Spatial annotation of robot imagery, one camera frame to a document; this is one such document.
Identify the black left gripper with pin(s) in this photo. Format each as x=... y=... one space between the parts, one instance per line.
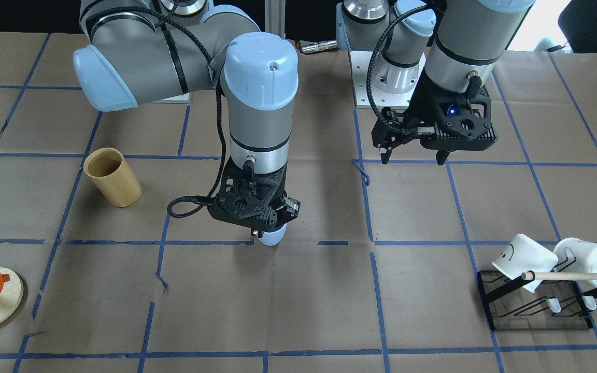
x=421 y=105

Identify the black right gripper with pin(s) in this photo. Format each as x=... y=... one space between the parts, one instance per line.
x=292 y=207

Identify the light blue plastic cup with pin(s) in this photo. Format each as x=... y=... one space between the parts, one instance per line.
x=271 y=238

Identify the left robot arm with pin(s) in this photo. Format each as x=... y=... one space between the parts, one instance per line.
x=429 y=64

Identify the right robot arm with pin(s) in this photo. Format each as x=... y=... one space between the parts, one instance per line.
x=144 y=51

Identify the white smiley face cup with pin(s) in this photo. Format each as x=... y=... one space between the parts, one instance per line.
x=523 y=254

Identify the white cup on rack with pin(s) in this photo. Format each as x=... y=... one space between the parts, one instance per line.
x=576 y=255

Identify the bamboo cylinder holder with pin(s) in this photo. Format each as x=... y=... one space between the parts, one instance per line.
x=113 y=176

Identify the wooden mug tree stand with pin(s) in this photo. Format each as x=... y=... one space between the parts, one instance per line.
x=11 y=295

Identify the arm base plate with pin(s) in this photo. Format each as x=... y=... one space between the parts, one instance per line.
x=390 y=85

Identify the aluminium frame post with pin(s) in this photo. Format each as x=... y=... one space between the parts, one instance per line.
x=274 y=17

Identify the wooden rack handle rod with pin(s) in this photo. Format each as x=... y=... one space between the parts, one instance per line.
x=566 y=276

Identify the black wire cup rack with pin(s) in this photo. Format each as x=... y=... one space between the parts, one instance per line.
x=555 y=305

